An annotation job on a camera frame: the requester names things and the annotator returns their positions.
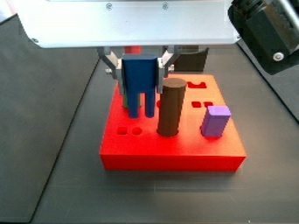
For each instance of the red peg board fixture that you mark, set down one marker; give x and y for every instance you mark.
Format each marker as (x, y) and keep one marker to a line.
(134, 147)

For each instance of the pink hexagonal peg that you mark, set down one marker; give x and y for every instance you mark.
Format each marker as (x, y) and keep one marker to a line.
(134, 49)

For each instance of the purple square peg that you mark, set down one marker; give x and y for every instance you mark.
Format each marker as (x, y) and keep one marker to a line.
(216, 121)

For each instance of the blue square-circle object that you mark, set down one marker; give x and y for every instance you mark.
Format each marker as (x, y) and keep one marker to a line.
(140, 73)

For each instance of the black curved cradle fixture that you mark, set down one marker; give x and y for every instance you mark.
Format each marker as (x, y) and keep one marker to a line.
(192, 60)

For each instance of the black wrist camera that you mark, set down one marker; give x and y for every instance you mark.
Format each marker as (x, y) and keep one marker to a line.
(268, 24)

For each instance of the brown round peg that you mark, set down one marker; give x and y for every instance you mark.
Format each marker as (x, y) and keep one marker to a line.
(172, 106)

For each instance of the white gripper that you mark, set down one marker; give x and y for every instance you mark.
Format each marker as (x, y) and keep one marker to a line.
(105, 23)

